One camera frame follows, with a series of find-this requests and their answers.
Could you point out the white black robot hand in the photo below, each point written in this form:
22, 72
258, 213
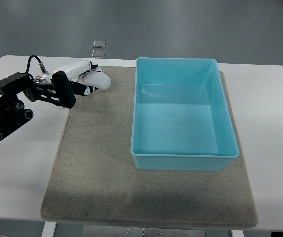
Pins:
73, 69

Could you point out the white bear-shaped toy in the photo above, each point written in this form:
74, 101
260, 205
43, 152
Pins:
96, 78

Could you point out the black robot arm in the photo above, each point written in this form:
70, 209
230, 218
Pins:
18, 88

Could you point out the blue plastic box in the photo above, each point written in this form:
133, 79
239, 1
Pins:
181, 117

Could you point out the lower floor socket plate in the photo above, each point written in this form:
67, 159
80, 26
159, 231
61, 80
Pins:
98, 53

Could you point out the floor socket plate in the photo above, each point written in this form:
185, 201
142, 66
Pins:
99, 44
98, 53

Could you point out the upper floor socket plate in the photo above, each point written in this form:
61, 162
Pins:
99, 44

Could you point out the grey felt mat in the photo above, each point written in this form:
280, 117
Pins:
94, 179

